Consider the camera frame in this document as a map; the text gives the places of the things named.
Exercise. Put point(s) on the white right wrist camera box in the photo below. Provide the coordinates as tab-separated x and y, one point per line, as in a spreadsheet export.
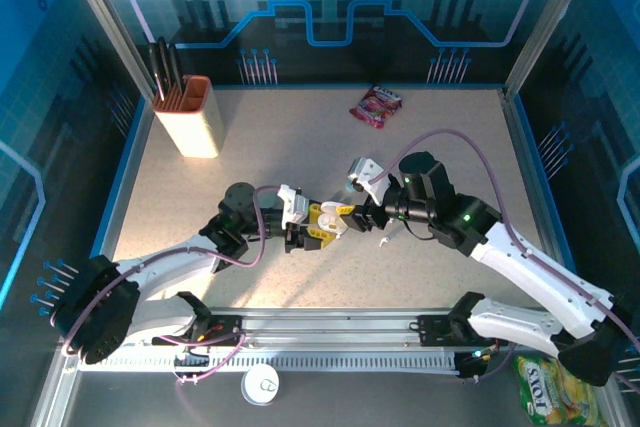
367	172

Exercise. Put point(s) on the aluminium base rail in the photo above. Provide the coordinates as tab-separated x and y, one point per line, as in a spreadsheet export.
325	327

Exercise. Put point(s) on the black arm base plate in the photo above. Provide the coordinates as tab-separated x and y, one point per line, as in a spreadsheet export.
225	329
435	329

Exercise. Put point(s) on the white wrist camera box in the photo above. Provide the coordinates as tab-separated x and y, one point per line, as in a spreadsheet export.
294	204
367	172

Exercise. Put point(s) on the white round lid with logo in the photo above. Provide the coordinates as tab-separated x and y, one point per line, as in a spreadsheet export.
260	384

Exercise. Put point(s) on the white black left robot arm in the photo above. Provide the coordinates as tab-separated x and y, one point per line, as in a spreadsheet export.
165	262

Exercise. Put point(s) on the aluminium table side rail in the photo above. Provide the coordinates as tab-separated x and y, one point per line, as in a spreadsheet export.
132	162
535	172

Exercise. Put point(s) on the red berry candy bag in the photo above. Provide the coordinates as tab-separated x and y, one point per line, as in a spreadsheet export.
376	107

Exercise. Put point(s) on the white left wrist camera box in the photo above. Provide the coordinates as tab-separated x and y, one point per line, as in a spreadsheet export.
294	204

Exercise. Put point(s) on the aluminium frame post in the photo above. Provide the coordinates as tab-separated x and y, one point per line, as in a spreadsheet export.
107	22
550	12

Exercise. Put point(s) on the green candy bag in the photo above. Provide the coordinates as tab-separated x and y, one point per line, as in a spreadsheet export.
560	392

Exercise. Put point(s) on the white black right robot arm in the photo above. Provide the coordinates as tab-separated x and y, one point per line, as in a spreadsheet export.
525	267

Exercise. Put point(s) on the beige knife block orange rim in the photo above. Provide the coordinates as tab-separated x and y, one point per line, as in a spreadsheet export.
192	122

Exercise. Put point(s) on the white stem earbud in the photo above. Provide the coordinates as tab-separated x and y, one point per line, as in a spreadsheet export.
384	241

